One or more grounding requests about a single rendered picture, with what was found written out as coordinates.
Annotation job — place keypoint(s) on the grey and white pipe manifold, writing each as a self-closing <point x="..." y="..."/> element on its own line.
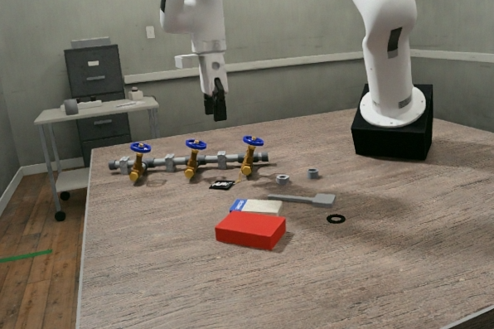
<point x="142" y="164"/>

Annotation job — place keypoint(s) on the black rubber ring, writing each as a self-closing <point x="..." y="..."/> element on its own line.
<point x="336" y="221"/>

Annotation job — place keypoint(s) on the black tag with gold chain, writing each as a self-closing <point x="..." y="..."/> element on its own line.
<point x="226" y="184"/>

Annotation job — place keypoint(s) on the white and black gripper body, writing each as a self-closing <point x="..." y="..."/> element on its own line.
<point x="212" y="65"/>

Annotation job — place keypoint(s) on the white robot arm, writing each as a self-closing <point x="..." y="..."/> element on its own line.
<point x="392" y="102"/>

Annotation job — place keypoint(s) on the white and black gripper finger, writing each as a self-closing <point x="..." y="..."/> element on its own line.
<point x="208" y="104"/>
<point x="219" y="108"/>

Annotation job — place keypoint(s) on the red block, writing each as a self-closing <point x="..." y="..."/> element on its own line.
<point x="249" y="229"/>

